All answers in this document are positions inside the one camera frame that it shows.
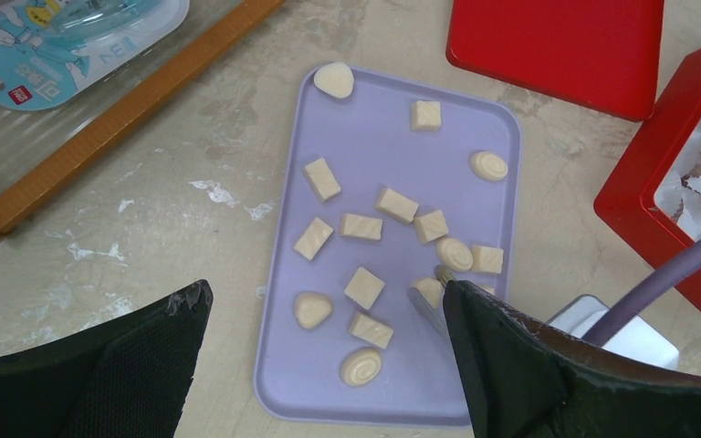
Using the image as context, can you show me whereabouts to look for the rectangular white chocolate centre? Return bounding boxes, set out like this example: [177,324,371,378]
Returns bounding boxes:
[374,188,419,224]

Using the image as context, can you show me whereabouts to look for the metal tongs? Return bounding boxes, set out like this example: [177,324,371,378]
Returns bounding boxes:
[407,265,455,341]

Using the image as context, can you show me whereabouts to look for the oval swirl chocolate right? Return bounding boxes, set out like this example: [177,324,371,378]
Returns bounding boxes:
[469,151,508,183]

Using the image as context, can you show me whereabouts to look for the red box lid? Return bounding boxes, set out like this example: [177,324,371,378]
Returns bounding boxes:
[445,0,664,121]

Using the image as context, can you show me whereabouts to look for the square chocolate lower centre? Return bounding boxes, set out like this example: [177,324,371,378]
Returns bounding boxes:
[343,266,385,310]

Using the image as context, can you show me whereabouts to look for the heart white chocolate top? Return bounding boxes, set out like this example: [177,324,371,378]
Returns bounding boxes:
[313,62,355,99]

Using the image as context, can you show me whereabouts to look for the rectangular chocolate lower left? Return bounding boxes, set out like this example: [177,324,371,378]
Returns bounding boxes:
[293,217,334,261]

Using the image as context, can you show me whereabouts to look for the lavender plastic tray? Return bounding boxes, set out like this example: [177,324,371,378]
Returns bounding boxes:
[254,68,523,427]

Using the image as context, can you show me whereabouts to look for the oval swirl chocolate centre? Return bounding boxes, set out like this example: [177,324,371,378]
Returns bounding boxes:
[435,236,474,272]

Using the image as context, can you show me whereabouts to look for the oval swirl chocolate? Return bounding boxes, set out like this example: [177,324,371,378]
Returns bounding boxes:
[435,236,474,272]
[469,151,508,183]
[340,348,382,387]

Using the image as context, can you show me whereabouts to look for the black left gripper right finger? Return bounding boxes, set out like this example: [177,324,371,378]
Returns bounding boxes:
[443,280,701,437]

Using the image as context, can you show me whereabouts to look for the rectangular chocolate middle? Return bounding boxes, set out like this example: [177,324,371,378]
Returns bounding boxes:
[340,213,383,241]

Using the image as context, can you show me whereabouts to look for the red chocolate box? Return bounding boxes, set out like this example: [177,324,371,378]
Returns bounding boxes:
[592,31,701,320]

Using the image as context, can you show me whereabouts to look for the rectangular chocolate bottom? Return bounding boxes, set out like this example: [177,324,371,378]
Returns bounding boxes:
[348,312,394,349]

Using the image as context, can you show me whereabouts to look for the blue blister pack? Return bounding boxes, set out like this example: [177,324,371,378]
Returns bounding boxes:
[0,1,190,111]

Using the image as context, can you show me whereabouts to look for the wooden two-tier rack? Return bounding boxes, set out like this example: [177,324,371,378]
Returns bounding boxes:
[0,0,283,243]

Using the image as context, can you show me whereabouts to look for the rectangular white chocolate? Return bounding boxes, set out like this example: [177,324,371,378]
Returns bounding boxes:
[303,157,341,203]
[374,188,419,224]

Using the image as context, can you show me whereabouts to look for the square chocolate lower right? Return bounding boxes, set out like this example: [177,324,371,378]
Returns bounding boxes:
[478,285,496,296]

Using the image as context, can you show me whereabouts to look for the rectangular white chocolate left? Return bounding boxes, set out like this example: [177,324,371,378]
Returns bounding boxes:
[303,157,341,203]

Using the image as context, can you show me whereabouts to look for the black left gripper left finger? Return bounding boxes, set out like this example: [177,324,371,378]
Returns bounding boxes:
[0,280,214,437]

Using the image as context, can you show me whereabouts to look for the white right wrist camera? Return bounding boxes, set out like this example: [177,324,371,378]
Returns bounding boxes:
[547,295,679,370]

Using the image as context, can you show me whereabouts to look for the oval swirl chocolate bottom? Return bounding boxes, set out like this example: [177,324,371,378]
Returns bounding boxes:
[340,348,382,387]

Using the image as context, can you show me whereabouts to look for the square white chocolate top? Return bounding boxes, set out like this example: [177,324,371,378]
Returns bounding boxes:
[411,100,442,131]

